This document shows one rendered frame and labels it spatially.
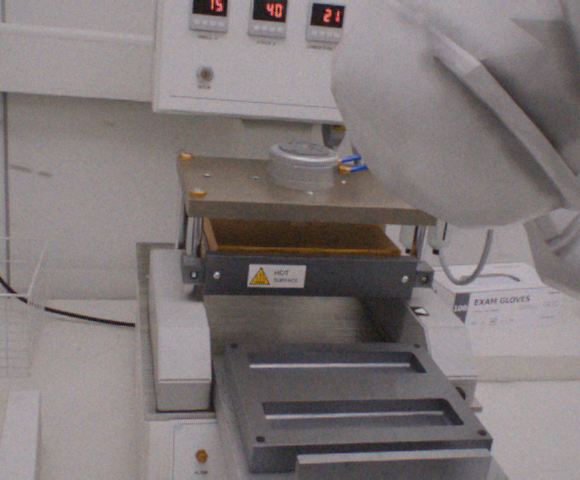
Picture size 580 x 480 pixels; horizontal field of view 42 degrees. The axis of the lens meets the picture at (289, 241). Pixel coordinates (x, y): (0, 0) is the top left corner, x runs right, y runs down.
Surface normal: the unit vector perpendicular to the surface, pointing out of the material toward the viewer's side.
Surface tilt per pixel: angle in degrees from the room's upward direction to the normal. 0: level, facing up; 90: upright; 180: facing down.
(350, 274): 90
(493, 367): 90
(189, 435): 65
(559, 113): 121
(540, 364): 90
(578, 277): 114
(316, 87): 90
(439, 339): 41
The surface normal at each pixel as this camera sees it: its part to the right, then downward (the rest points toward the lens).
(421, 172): -0.52, 0.76
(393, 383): 0.11, -0.94
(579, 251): -0.81, 0.04
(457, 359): 0.22, -0.48
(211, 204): 0.20, 0.35
